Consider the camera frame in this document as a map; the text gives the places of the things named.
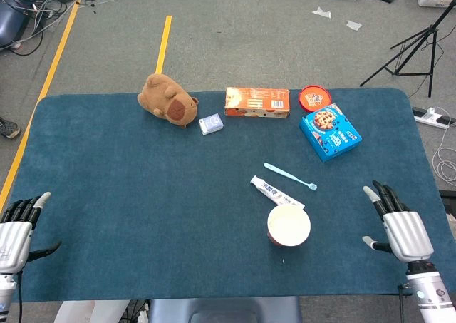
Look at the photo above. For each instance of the white toothpaste tube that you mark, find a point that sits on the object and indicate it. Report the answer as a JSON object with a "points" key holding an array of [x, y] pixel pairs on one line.
{"points": [[270, 191]]}

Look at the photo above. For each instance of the white paper scrap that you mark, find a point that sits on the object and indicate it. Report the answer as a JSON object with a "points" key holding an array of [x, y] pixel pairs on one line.
{"points": [[353, 25], [322, 13]]}

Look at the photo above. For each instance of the white paper cup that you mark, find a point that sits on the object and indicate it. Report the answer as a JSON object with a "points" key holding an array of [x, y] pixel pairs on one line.
{"points": [[288, 225]]}

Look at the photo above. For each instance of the blue grey seat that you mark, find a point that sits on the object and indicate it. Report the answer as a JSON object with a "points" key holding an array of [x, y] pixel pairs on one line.
{"points": [[224, 308]]}

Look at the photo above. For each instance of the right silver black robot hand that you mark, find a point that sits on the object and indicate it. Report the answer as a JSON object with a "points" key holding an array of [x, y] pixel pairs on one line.
{"points": [[406, 234]]}

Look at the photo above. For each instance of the red round lid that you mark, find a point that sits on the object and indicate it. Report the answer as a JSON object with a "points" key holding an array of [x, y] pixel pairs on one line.
{"points": [[313, 96]]}

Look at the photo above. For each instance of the black tripod stand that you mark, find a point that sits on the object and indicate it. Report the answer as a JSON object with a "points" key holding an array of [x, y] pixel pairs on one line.
{"points": [[433, 30]]}

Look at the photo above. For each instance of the grey shoe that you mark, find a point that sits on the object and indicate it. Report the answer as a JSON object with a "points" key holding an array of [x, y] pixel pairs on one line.
{"points": [[9, 128]]}

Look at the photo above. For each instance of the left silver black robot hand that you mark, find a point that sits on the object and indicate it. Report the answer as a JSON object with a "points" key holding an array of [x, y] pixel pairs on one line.
{"points": [[14, 237]]}

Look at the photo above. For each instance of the small grey-blue card box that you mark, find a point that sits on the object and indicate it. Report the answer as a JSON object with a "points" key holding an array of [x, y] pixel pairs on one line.
{"points": [[211, 124]]}

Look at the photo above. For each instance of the short yellow floor tape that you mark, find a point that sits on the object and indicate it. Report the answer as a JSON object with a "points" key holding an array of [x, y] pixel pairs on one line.
{"points": [[164, 45]]}

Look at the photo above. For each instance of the dark blue machine base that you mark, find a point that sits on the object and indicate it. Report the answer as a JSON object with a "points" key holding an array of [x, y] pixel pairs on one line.
{"points": [[14, 20]]}

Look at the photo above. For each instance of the brown capybara plush toy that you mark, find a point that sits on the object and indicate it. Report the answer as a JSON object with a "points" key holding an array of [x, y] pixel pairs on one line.
{"points": [[164, 98]]}

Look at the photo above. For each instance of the white robot body shell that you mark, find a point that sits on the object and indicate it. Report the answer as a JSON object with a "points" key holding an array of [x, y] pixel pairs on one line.
{"points": [[78, 312]]}

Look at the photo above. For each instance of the black bar beside table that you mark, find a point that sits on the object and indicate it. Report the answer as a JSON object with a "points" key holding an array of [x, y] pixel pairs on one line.
{"points": [[449, 194]]}

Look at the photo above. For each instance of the white power strip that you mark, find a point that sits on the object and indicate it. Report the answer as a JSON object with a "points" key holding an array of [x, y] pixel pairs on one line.
{"points": [[427, 116]]}

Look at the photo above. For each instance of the long yellow floor tape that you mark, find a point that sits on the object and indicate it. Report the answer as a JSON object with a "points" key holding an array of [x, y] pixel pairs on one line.
{"points": [[52, 66]]}

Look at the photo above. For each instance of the orange biscuit box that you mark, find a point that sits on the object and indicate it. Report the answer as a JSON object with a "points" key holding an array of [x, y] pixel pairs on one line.
{"points": [[256, 102]]}

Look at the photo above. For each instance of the dark blue table mat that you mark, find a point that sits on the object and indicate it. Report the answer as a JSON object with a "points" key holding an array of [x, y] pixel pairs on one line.
{"points": [[142, 194]]}

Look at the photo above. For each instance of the light blue toothbrush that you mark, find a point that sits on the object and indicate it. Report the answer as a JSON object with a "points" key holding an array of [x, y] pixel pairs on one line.
{"points": [[285, 174]]}

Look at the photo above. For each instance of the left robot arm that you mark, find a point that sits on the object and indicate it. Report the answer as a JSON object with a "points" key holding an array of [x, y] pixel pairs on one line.
{"points": [[5, 294]]}

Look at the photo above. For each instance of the blue cookie box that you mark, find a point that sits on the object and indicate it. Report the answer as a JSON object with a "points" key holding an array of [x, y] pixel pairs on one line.
{"points": [[331, 134]]}

